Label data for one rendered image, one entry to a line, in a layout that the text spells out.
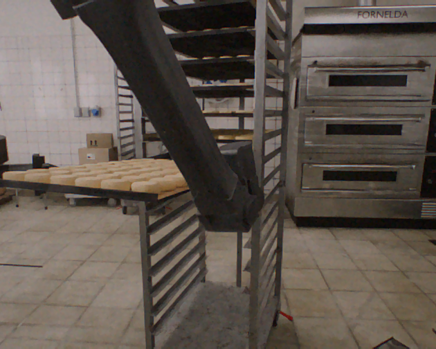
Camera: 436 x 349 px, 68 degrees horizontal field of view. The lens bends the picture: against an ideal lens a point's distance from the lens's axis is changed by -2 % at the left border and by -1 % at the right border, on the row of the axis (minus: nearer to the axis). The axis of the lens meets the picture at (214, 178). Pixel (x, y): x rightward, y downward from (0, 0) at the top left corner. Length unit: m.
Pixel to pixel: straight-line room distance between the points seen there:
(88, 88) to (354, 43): 3.15
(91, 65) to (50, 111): 0.83
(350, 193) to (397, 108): 0.89
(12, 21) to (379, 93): 4.37
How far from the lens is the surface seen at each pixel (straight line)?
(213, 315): 1.77
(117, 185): 0.59
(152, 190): 0.56
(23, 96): 5.07
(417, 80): 3.56
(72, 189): 0.62
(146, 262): 1.38
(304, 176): 3.29
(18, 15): 5.18
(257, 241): 1.17
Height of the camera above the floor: 1.15
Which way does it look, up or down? 11 degrees down
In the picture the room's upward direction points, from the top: straight up
